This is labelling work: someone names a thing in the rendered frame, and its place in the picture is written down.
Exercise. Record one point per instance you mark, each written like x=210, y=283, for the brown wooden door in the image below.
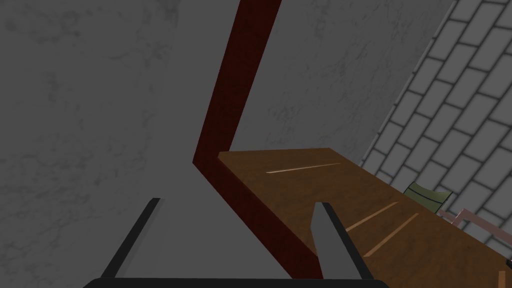
x=288, y=192

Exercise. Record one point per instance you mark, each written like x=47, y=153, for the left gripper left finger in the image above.
x=128, y=240

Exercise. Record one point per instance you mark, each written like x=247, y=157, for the pink chair with green seat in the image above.
x=427, y=196

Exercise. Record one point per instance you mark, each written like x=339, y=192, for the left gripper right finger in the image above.
x=336, y=252

